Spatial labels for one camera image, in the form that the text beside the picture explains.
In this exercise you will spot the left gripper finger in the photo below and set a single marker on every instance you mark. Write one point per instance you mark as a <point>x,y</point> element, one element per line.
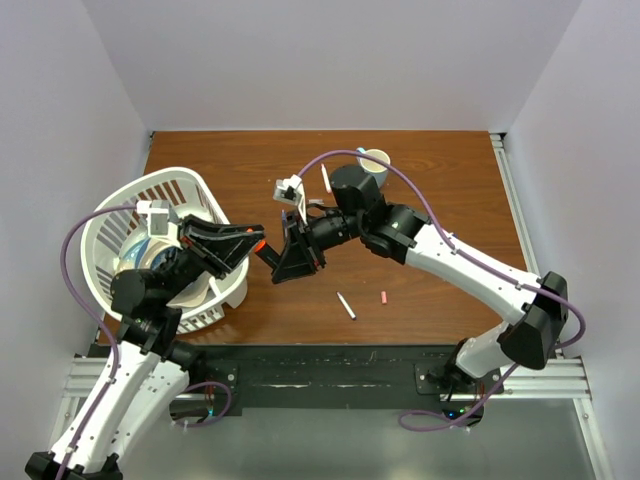
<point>200,230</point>
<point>223,254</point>

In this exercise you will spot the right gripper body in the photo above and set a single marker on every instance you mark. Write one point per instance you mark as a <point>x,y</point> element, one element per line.
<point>334,227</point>

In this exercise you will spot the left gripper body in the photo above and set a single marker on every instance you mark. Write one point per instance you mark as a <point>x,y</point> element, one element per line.
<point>216,269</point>

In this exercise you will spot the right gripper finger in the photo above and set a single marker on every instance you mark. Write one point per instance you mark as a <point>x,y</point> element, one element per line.
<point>294,235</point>
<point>299,258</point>

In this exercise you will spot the white pink-tip pen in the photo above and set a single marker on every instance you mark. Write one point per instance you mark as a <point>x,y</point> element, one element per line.
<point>325,177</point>

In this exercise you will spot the white purple-tip pen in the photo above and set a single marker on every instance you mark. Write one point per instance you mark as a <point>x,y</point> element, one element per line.
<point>351,313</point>

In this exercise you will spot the black orange highlighter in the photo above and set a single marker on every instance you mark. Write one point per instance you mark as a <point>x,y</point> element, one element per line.
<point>262,249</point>

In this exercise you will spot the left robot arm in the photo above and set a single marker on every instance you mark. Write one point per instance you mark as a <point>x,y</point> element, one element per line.
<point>146,368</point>

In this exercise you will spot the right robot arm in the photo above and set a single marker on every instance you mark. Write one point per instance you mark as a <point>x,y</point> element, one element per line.
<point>531,307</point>

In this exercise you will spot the stacked plates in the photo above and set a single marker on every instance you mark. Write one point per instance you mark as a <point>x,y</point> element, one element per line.
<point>150,254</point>

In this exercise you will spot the light blue mug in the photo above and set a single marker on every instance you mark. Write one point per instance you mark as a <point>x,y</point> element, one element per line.
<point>374,162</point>

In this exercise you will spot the white laundry basket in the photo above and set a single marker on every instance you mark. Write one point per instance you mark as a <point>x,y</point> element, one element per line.
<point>107,237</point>

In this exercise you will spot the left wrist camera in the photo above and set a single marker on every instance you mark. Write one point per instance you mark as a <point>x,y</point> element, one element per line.
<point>162,222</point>

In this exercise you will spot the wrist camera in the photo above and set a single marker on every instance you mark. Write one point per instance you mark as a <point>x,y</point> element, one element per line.
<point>162,222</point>
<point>291,191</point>

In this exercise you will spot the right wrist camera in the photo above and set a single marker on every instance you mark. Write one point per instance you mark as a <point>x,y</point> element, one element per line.
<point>291,191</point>

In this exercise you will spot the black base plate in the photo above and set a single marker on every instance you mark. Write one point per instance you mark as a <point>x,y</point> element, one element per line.
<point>336,377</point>

